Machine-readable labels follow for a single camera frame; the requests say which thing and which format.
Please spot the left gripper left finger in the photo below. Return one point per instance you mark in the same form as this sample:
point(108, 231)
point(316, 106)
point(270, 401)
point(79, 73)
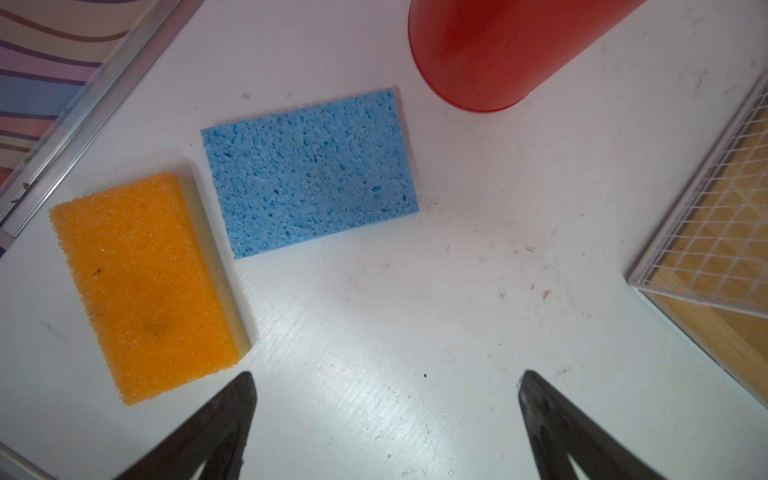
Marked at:
point(211, 442)

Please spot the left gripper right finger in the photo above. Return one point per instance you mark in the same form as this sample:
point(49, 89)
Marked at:
point(562, 436)

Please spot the blue rectangular sponge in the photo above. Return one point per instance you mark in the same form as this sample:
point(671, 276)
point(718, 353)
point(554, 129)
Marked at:
point(294, 176)

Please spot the orange yellow rectangular sponge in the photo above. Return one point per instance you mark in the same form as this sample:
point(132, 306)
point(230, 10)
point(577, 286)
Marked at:
point(152, 283)

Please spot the red cylindrical cup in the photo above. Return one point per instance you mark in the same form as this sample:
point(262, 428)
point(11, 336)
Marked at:
point(486, 56)

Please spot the white wire wooden shelf rack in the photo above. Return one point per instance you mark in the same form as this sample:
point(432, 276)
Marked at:
point(705, 269)

